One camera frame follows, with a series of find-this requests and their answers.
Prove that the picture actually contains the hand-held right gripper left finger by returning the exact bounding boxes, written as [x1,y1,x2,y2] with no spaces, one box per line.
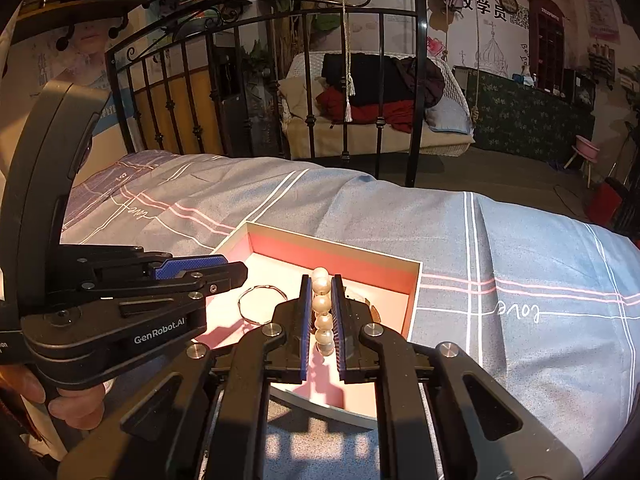
[57,275,311,480]

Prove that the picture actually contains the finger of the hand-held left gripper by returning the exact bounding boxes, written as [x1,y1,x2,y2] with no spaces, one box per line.
[150,261,249,297]
[145,253,229,282]

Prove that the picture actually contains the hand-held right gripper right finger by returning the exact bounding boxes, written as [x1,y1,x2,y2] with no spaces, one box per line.
[331,275,585,480]

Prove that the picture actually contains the white pearl bracelet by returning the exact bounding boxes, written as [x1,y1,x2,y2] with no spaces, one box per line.
[310,267,335,357]

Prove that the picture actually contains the pink jewelry box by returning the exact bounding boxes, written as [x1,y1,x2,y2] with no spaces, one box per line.
[192,221,424,430]

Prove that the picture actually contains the person's left hand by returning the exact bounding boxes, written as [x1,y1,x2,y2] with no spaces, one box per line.
[0,364,107,431]

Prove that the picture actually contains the thin metal bangle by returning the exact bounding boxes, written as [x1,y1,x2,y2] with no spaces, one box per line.
[238,283,287,327]

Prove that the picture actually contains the striped grey blue blanket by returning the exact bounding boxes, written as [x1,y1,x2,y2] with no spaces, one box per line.
[60,150,640,477]

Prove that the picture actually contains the white wicker swing chair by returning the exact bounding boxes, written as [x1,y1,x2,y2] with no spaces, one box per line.
[277,51,477,161]

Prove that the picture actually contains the red clothing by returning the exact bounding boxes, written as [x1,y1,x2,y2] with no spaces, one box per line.
[315,87,426,134]

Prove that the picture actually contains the light blue pillow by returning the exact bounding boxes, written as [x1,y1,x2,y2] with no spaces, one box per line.
[425,97,474,136]

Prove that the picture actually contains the black clothing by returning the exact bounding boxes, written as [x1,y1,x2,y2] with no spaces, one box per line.
[320,52,446,109]

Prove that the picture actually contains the green floral counter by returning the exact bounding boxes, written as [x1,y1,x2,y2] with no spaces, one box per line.
[464,67,597,167]

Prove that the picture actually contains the red chair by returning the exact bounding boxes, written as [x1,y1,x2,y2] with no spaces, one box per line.
[587,178,629,228]

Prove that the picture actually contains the pink stool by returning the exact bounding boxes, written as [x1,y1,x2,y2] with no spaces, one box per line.
[564,134,604,187]

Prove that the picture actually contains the red booth cabinet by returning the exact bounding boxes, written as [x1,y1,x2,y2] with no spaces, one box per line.
[527,0,567,97]

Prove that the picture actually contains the black wall shelf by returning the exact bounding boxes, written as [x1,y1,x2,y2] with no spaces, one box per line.
[9,0,152,52]

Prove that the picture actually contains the white tassel cord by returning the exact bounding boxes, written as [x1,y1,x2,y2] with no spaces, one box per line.
[339,0,357,124]

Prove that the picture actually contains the black iron bed frame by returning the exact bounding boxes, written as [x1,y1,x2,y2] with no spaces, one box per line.
[104,0,432,189]

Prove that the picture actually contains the wall poster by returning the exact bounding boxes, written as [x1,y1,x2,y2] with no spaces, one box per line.
[280,0,626,81]

